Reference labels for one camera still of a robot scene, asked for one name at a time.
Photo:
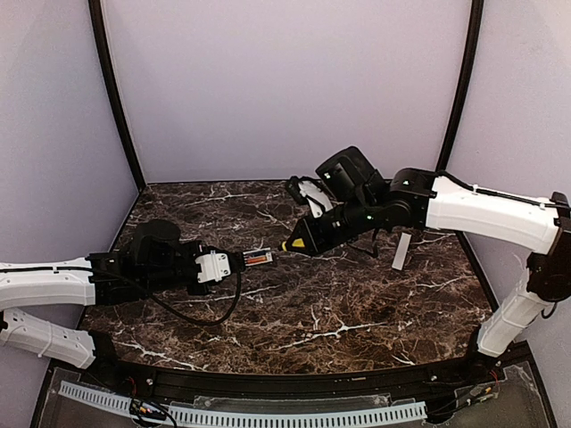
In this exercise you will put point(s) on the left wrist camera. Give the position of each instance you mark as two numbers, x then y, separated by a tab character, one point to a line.
214	267

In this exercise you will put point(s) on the left black frame post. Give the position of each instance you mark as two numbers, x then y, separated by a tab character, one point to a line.
102	46

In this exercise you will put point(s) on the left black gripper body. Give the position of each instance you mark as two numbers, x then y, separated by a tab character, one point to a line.
236	261

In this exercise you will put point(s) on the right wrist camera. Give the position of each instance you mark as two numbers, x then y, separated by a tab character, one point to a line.
308	191

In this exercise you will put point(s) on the right black frame post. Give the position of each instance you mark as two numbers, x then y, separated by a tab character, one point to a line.
461	92

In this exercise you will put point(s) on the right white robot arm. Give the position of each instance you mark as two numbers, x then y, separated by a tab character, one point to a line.
350	198

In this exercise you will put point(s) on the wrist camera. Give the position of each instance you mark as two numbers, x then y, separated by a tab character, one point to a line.
214	267
308	191

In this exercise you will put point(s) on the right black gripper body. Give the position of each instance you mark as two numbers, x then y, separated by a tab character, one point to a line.
324	230

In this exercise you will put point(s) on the black frame post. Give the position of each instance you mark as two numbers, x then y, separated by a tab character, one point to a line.
461	92
102	46

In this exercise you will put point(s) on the white slotted cable duct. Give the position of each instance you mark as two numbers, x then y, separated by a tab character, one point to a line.
367	411

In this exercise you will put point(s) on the white remote control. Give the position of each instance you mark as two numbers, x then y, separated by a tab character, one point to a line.
266	250

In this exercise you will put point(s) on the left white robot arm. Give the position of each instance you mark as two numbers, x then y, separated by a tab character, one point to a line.
153	260

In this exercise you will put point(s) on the black front table rail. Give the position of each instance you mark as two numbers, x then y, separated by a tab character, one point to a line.
428	381

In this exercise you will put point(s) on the orange battery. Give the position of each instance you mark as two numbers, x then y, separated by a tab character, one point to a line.
257	261

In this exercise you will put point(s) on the white battery cover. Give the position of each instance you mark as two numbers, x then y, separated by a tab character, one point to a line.
401	251

